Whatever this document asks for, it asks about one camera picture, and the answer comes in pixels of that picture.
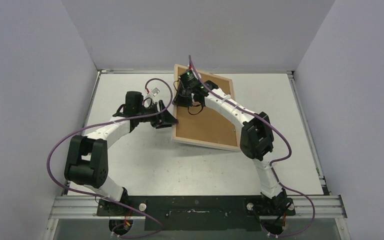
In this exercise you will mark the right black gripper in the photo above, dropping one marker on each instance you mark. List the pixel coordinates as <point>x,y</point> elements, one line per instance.
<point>184,96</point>

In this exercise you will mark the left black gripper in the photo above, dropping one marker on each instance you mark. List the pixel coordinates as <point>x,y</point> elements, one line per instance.
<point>164,119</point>

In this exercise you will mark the white wooden picture frame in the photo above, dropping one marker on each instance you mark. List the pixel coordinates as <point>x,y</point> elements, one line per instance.
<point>205,143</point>

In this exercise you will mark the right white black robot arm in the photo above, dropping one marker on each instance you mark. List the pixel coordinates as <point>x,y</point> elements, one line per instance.
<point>209,116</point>

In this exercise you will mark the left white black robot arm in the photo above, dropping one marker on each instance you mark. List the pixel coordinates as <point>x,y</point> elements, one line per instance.
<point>87,159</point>

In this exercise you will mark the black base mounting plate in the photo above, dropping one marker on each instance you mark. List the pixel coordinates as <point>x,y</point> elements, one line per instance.
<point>213,213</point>

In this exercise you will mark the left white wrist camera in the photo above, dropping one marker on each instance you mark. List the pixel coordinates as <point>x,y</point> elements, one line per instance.
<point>152,93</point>

